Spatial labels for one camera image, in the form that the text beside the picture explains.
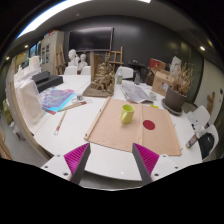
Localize black backpack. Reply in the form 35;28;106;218
198;132;216;159

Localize red box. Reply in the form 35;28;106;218
148;58;167;71

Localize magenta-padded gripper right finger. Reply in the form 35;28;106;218
131;142;184;187

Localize round ceiling lights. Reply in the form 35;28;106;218
4;39;214;62

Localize tan wooden drawing board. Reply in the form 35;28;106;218
84;96;144;153
139;104;183;157

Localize black flat case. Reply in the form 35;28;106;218
31;70;64;94

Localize white plaster bust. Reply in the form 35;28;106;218
67;48;80;68
78;53;89;71

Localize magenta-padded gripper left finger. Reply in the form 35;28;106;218
40;142;92;186

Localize flat round red coaster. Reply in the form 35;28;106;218
142;119;156;131

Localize white foam block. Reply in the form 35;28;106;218
14;79;46;126

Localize dry plant in grey pot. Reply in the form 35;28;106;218
163;63;195;114

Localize white spray bottle green label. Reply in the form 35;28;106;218
115;67;124;85

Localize paint brush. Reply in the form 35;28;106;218
58;99;88;113

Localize grey drink bottle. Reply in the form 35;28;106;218
133;71;142;85

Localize lime green mug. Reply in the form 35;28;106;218
120;104;136;125

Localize wooden mannequin figure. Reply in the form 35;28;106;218
206;91;216;114

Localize open newspaper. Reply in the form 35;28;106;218
120;81;155;104

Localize white chair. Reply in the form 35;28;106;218
63;65;78;76
198;124;220;161
80;65;92;76
186;105;212;129
116;66;134;80

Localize wooden easel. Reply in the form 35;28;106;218
105;45;124;73
54;44;67;76

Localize long ceiling light panel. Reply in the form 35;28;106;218
16;0;152;39

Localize brown cardboard box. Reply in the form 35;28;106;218
151;69;174;98

